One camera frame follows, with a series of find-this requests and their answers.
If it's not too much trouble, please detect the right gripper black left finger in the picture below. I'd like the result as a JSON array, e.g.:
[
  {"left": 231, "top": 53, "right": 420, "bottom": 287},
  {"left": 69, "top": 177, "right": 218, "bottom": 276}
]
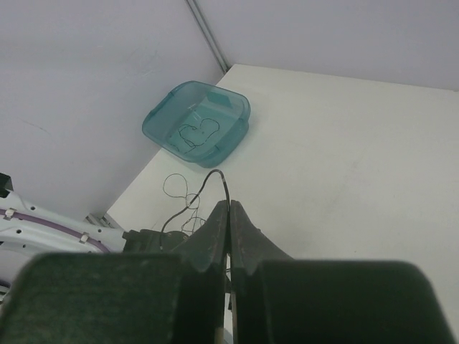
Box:
[{"left": 171, "top": 201, "right": 228, "bottom": 273}]

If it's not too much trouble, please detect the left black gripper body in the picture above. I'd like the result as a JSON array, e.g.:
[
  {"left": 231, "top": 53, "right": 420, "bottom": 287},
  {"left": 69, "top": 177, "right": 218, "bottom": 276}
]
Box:
[{"left": 123, "top": 229, "right": 189, "bottom": 254}]

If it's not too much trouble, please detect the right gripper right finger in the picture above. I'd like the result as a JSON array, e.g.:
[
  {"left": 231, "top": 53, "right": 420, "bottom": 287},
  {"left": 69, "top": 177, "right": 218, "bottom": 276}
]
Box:
[{"left": 229, "top": 200, "right": 294, "bottom": 278}]

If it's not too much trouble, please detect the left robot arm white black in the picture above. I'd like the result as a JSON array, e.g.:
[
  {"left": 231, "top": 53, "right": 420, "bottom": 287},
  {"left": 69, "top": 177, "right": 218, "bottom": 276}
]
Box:
[{"left": 1, "top": 173, "right": 190, "bottom": 258}]

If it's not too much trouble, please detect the teal translucent plastic bin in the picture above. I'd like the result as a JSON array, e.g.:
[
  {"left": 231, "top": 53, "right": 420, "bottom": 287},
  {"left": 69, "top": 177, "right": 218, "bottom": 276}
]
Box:
[{"left": 142, "top": 81, "right": 251, "bottom": 168}]

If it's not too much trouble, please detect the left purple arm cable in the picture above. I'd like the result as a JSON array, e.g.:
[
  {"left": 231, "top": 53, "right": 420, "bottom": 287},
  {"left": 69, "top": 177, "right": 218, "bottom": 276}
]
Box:
[{"left": 0, "top": 209, "right": 108, "bottom": 254}]

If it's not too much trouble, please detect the black cable in teal bin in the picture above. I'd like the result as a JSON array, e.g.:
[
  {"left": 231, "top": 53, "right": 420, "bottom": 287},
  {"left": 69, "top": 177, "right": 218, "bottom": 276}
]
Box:
[{"left": 168, "top": 118, "right": 222, "bottom": 156}]

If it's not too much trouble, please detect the left aluminium frame post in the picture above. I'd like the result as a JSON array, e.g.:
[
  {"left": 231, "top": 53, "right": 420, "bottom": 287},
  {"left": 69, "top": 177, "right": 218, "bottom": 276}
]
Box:
[{"left": 185, "top": 0, "right": 231, "bottom": 74}]

